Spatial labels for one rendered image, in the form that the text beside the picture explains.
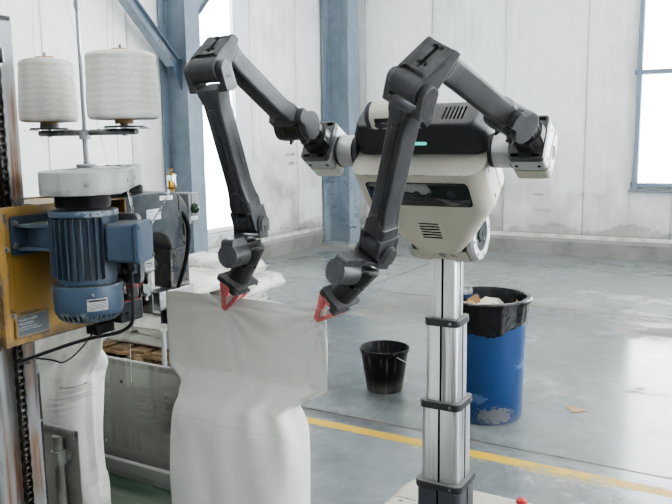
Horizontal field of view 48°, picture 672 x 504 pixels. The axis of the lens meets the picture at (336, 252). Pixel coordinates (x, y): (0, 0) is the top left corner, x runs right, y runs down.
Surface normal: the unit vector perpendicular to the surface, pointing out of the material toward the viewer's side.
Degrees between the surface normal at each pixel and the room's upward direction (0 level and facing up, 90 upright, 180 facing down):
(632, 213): 90
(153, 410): 90
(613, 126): 90
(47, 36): 90
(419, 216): 130
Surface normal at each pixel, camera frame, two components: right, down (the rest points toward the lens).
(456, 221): -0.37, 0.74
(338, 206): -0.50, 0.14
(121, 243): -0.11, 0.15
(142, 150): 0.87, 0.06
